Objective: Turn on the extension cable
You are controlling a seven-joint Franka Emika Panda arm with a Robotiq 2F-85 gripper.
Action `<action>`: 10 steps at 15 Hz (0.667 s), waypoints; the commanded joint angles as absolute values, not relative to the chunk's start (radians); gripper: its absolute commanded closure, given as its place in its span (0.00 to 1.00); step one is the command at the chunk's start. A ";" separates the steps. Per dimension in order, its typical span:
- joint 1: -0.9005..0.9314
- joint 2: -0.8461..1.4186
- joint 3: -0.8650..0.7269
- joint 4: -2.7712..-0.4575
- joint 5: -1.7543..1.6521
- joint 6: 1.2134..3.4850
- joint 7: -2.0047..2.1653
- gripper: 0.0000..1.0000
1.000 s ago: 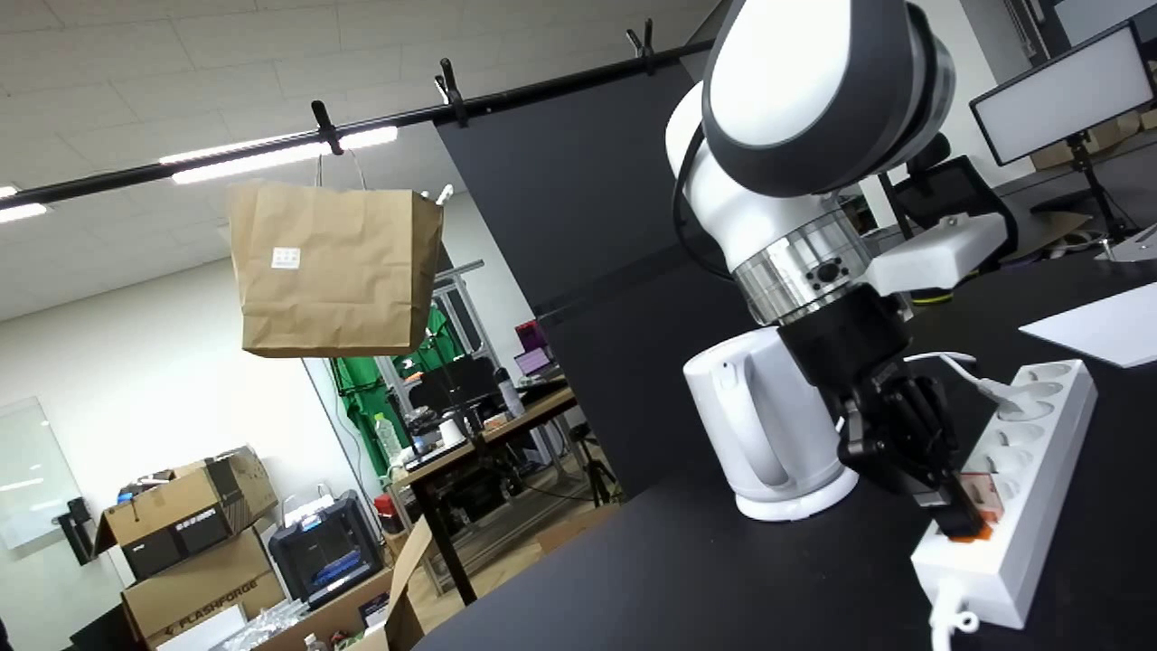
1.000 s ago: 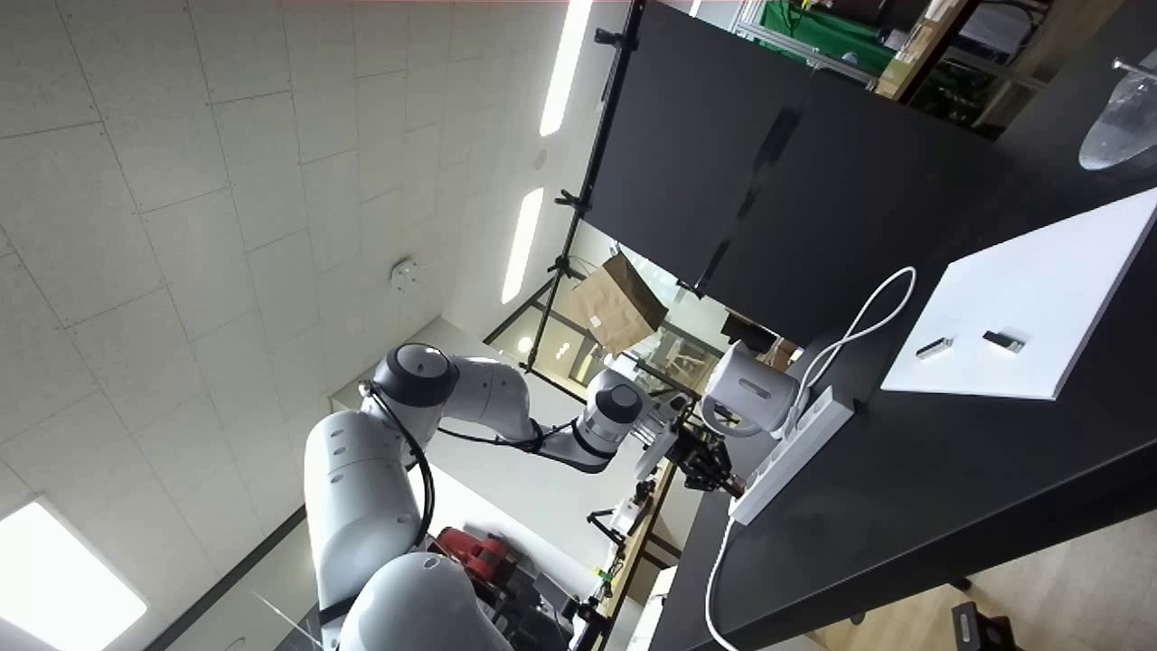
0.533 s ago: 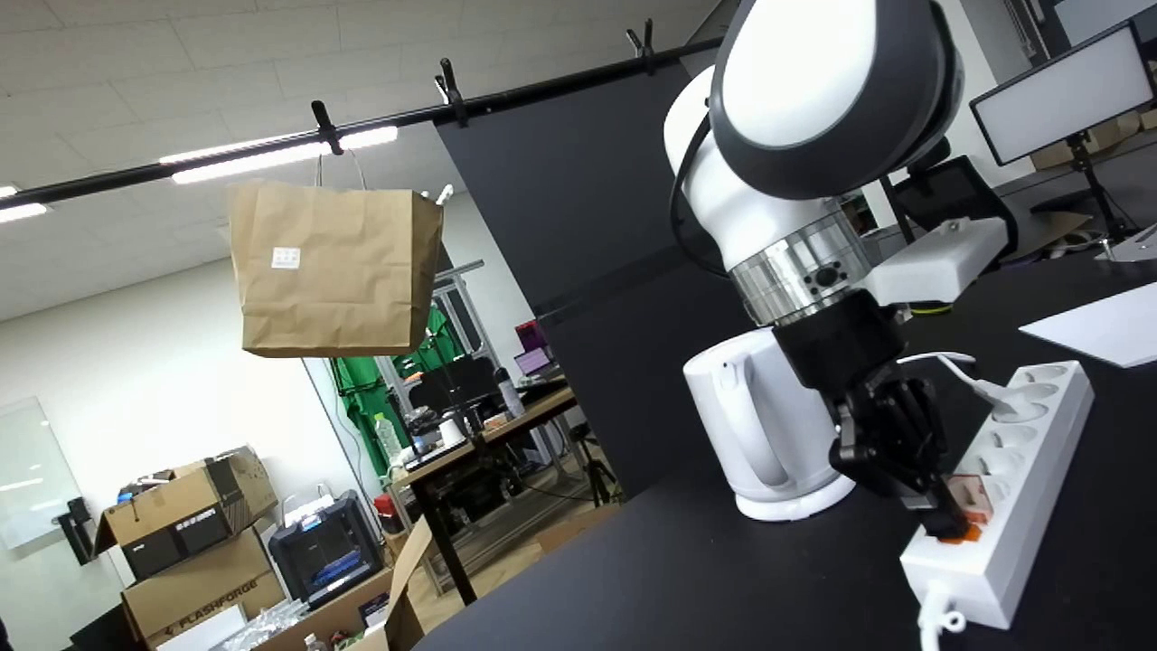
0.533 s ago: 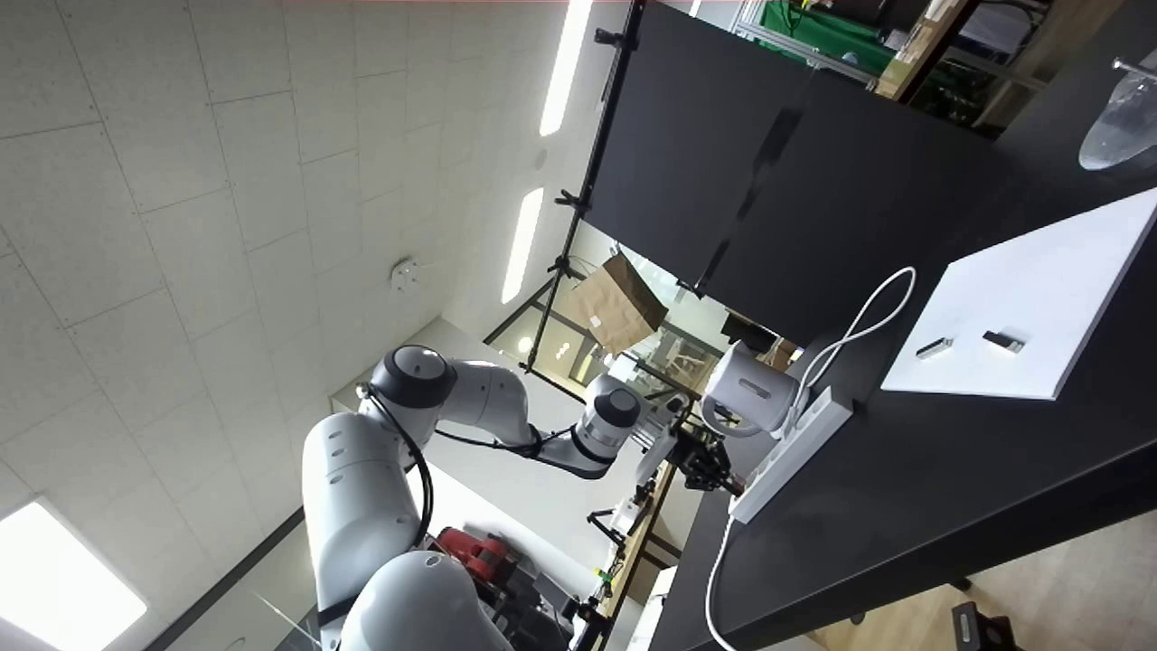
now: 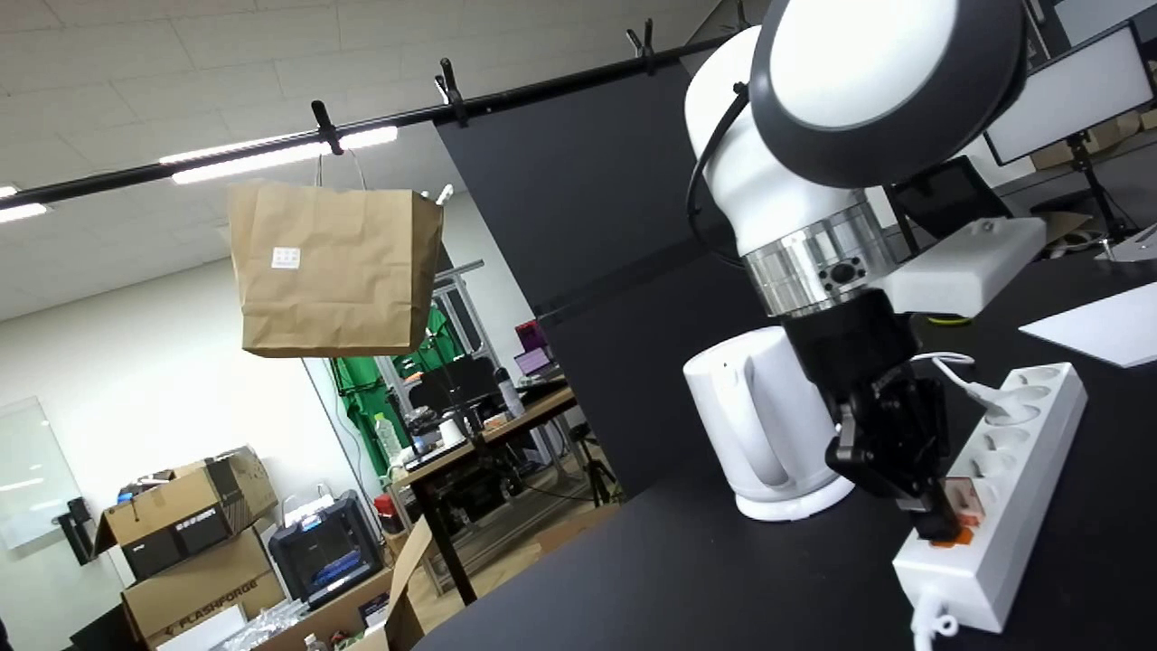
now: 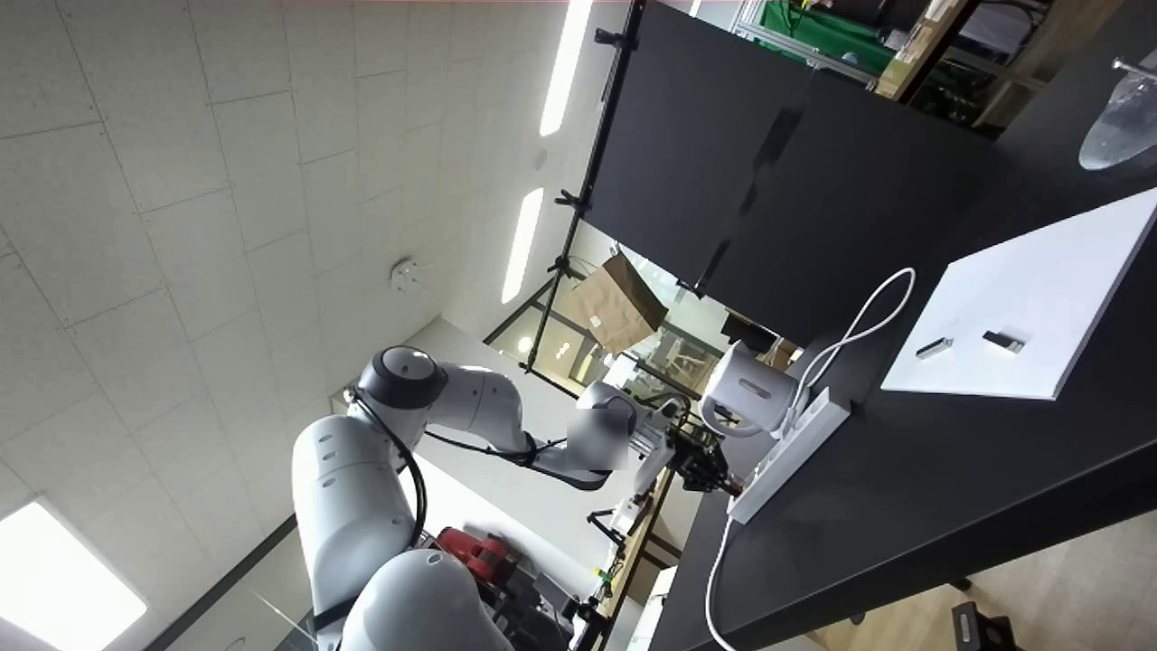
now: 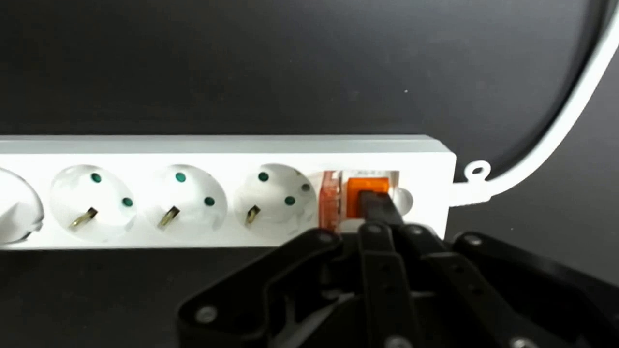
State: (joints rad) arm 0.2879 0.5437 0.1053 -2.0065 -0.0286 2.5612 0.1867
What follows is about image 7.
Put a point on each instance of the white power strip orange switch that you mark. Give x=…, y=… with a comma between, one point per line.
x=193, y=155

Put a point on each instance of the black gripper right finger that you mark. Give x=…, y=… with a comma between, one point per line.
x=489, y=291

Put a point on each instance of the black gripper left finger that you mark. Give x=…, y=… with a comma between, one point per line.
x=379, y=283

